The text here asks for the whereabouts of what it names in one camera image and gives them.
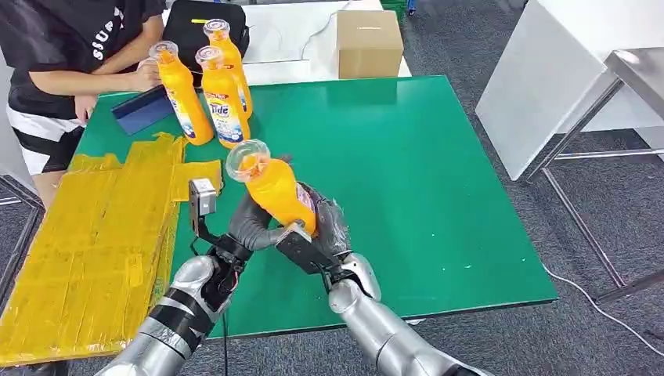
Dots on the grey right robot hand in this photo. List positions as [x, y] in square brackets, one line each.
[329, 223]

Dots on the person's right hand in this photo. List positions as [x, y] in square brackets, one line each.
[145, 75]

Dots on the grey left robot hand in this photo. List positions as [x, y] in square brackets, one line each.
[249, 225]

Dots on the person's left hand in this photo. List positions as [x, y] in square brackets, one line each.
[85, 108]

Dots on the orange drink bottle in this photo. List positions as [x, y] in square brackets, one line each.
[277, 194]
[231, 59]
[224, 104]
[184, 98]

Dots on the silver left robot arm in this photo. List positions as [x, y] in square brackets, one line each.
[176, 316]

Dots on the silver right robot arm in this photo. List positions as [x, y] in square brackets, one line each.
[384, 332]

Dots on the blue folder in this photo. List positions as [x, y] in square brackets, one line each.
[142, 111]

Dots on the black bag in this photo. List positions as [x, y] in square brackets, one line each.
[181, 18]

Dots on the green mat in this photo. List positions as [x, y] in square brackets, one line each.
[389, 181]

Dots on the person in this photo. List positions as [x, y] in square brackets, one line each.
[52, 41]

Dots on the yellow sheet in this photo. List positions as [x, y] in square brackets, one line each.
[78, 249]

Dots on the white table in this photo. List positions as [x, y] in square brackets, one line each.
[290, 31]

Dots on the cardboard box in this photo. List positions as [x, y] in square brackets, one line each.
[368, 46]

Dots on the green crate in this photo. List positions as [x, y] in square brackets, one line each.
[394, 6]

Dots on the white panel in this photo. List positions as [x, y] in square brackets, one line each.
[539, 83]

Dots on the dark right wrist camera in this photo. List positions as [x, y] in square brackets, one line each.
[308, 251]

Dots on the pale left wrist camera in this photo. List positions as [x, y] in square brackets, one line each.
[202, 200]

